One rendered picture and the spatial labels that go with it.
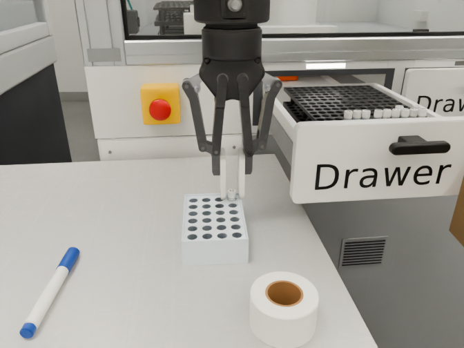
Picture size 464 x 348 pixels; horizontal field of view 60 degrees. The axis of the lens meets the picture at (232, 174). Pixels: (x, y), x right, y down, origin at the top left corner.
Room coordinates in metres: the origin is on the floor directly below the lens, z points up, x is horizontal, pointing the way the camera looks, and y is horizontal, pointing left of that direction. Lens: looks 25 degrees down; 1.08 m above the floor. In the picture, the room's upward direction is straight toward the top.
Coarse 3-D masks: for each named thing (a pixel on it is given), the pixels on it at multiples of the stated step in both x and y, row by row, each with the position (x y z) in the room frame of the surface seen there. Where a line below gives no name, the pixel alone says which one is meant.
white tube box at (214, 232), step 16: (192, 208) 0.51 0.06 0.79; (208, 208) 0.51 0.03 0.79; (224, 208) 0.50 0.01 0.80; (240, 208) 0.50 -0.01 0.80; (192, 224) 0.45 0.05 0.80; (208, 224) 0.45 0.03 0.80; (224, 224) 0.45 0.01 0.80; (240, 224) 0.45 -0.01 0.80; (192, 240) 0.41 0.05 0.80; (208, 240) 0.41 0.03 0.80; (224, 240) 0.41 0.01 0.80; (240, 240) 0.42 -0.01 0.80; (192, 256) 0.41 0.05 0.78; (208, 256) 0.41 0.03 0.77; (224, 256) 0.41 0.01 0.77; (240, 256) 0.42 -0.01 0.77
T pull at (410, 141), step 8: (400, 136) 0.48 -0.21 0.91; (408, 136) 0.48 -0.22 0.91; (416, 136) 0.48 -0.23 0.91; (392, 144) 0.45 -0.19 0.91; (400, 144) 0.45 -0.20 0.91; (408, 144) 0.45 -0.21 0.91; (416, 144) 0.45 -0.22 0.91; (424, 144) 0.45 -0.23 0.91; (432, 144) 0.45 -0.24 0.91; (440, 144) 0.45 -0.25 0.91; (448, 144) 0.45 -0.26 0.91; (392, 152) 0.44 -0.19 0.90; (400, 152) 0.44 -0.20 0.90; (408, 152) 0.45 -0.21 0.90; (416, 152) 0.45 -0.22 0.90; (424, 152) 0.45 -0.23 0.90; (432, 152) 0.45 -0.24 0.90; (440, 152) 0.45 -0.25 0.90
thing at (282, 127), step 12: (312, 84) 0.84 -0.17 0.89; (324, 84) 0.84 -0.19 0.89; (336, 84) 0.84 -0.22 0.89; (348, 84) 0.84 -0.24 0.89; (360, 84) 0.84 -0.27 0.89; (372, 84) 0.85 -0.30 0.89; (276, 96) 0.82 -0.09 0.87; (288, 96) 0.83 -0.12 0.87; (396, 96) 0.75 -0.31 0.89; (276, 108) 0.68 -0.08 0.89; (276, 120) 0.66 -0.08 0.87; (288, 120) 0.60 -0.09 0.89; (276, 132) 0.65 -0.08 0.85; (288, 132) 0.59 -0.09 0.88; (288, 144) 0.57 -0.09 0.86; (288, 156) 0.57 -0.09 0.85
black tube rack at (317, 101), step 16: (304, 96) 0.72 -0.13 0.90; (320, 96) 0.72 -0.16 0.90; (336, 96) 0.72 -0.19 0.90; (352, 96) 0.73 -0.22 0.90; (368, 96) 0.73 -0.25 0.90; (384, 96) 0.72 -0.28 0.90; (288, 112) 0.74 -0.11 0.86; (304, 112) 0.64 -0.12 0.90; (320, 112) 0.62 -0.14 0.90; (336, 112) 0.63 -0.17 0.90
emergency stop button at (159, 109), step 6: (156, 102) 0.71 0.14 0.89; (162, 102) 0.71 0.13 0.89; (150, 108) 0.71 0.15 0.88; (156, 108) 0.71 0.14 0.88; (162, 108) 0.71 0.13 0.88; (168, 108) 0.71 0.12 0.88; (150, 114) 0.71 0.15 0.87; (156, 114) 0.71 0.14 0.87; (162, 114) 0.71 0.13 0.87; (168, 114) 0.71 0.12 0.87; (162, 120) 0.72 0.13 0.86
